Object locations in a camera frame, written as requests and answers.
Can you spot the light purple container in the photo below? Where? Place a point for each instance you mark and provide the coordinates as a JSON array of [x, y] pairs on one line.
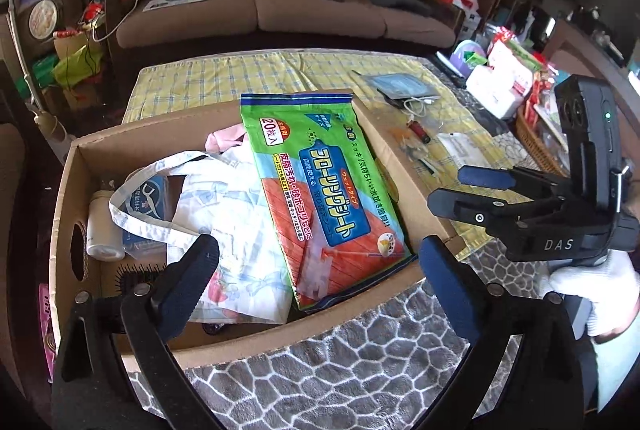
[[462, 58]]

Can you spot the brown wooden side table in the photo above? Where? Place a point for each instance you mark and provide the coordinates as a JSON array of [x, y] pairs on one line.
[[565, 40]]

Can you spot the yellow checked cloth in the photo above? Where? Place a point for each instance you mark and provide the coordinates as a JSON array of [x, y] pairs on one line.
[[200, 80]]

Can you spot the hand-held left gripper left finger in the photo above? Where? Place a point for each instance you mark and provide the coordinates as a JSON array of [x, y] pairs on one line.
[[195, 262]]

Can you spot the red white snack bag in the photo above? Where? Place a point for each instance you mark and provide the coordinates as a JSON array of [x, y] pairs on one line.
[[515, 65]]

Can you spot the white floor stand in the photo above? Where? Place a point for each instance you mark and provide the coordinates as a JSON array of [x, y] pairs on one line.
[[50, 125]]

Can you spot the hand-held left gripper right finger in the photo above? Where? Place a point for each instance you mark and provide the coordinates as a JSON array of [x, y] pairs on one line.
[[447, 280]]

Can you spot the white printed tote bag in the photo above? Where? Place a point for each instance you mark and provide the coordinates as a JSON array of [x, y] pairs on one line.
[[235, 220]]

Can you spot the dark grey pillow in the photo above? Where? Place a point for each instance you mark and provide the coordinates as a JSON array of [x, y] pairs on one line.
[[400, 0]]

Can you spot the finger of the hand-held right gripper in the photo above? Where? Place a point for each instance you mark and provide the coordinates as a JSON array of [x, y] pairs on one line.
[[465, 205], [485, 177]]

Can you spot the person's right hand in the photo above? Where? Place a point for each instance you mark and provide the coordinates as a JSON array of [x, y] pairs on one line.
[[612, 290]]

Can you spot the white bottle with blue label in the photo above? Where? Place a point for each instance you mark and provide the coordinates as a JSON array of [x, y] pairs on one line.
[[102, 230]]

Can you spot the round tin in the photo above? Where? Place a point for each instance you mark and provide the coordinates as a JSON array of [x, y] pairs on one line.
[[44, 19]]

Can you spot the white flat packet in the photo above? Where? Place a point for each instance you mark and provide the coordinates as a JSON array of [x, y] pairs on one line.
[[462, 149]]

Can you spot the green wet wipes pack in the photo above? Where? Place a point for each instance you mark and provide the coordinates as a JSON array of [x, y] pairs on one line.
[[310, 170]]

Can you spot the green yellow bag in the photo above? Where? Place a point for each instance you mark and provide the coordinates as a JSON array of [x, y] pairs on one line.
[[75, 65]]

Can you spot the clear bag with small items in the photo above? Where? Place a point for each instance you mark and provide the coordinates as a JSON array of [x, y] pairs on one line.
[[417, 153]]

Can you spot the brown cardboard box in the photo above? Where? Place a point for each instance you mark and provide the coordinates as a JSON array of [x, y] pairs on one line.
[[240, 340]]

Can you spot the white tissue box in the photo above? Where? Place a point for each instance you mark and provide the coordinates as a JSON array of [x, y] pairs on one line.
[[492, 93]]

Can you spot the white blue paper sheet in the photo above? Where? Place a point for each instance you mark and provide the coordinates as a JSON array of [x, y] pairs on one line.
[[175, 0]]

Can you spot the black hair brush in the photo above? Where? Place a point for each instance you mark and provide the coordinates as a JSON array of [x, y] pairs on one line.
[[135, 277]]

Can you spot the small red black tube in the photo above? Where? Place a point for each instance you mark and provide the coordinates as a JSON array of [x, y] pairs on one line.
[[417, 132]]

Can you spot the wicker basket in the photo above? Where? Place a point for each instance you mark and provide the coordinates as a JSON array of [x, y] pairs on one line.
[[537, 145]]

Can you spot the clear zip pouch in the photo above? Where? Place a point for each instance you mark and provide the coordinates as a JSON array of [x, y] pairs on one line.
[[400, 85]]

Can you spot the blue floss pick pack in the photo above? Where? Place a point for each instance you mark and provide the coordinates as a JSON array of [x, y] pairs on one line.
[[150, 205]]

